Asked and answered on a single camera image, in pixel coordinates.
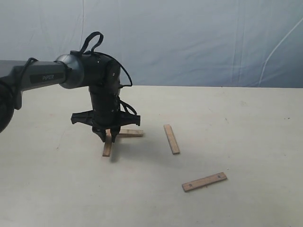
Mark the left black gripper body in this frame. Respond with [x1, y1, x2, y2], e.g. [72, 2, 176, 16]
[71, 86, 141, 130]

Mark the plain wooden stick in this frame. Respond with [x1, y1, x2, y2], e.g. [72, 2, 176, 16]
[102, 131, 112, 157]
[163, 124, 180, 155]

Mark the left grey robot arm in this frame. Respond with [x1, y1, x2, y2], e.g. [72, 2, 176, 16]
[0, 51, 141, 142]

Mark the blue-grey backdrop cloth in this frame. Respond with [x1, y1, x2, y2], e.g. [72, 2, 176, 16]
[0, 0, 303, 88]

